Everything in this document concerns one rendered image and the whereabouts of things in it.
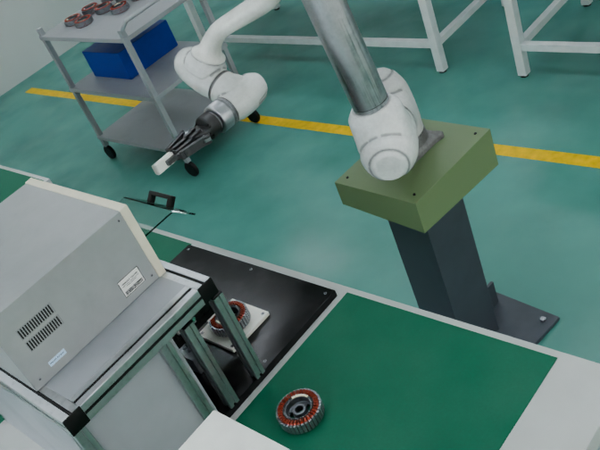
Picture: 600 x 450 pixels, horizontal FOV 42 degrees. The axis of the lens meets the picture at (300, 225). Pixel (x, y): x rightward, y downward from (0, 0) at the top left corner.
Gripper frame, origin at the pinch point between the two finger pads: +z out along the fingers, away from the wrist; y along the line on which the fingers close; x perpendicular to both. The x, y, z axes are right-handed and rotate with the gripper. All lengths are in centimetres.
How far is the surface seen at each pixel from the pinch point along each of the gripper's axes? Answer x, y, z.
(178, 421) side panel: -31, -41, 50
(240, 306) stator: -36.5, -22.5, 11.8
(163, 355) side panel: -13, -42, 45
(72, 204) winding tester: 13.5, -11.8, 32.3
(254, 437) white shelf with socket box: 2, -92, 57
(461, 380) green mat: -43, -87, 6
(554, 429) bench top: -43, -111, 9
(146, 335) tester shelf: -7, -41, 45
